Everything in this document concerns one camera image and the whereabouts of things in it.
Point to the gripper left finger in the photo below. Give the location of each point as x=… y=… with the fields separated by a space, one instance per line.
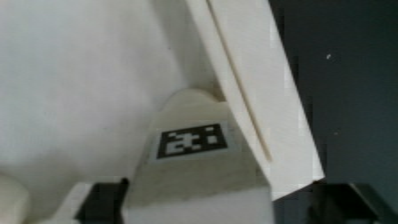
x=92 y=204

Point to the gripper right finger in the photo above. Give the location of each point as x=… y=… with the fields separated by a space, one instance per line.
x=332 y=203

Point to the white table leg with tag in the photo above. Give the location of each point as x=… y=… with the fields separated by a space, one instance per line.
x=199 y=185

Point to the white square tabletop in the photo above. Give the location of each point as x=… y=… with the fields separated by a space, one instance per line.
x=99 y=56

